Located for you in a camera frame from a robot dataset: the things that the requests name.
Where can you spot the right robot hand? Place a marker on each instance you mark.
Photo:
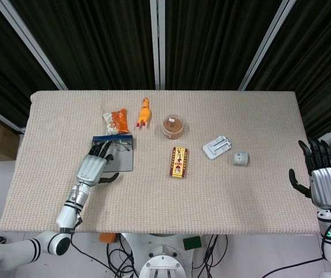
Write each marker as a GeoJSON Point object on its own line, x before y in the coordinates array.
{"type": "Point", "coordinates": [326, 185]}

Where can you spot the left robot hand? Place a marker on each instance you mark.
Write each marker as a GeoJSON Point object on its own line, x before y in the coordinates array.
{"type": "Point", "coordinates": [91, 171]}

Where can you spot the wire-rimmed eyeglasses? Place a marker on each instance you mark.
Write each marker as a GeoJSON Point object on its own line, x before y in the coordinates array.
{"type": "Point", "coordinates": [124, 148]}

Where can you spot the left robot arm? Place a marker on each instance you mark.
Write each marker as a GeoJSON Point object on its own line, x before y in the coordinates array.
{"type": "Point", "coordinates": [67, 214]}

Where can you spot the orange white snack packet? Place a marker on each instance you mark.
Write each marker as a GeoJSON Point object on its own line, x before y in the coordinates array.
{"type": "Point", "coordinates": [120, 121]}

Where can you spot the orange block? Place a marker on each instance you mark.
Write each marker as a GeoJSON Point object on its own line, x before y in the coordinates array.
{"type": "Point", "coordinates": [107, 239]}

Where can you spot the yellow rubber chicken toy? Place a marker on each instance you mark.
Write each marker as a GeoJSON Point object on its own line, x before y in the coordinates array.
{"type": "Point", "coordinates": [144, 114]}

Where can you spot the yellow red small carton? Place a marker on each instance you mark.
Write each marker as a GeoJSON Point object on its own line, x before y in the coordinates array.
{"type": "Point", "coordinates": [179, 162]}

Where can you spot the small white round jar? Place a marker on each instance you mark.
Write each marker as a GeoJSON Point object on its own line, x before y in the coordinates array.
{"type": "Point", "coordinates": [240, 158]}

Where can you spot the beige woven tablecloth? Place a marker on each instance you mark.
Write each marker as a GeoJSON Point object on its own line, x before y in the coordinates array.
{"type": "Point", "coordinates": [183, 202]}

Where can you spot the white robot torso base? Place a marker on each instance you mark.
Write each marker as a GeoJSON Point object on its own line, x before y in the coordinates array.
{"type": "Point", "coordinates": [159, 255]}

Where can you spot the white folding phone stand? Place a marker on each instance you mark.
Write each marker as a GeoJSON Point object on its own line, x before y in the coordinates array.
{"type": "Point", "coordinates": [214, 150]}

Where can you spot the green block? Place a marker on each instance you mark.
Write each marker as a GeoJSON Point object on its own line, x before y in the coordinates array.
{"type": "Point", "coordinates": [192, 243]}

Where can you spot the black curtain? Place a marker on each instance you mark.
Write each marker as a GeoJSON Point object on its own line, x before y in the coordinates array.
{"type": "Point", "coordinates": [96, 43]}

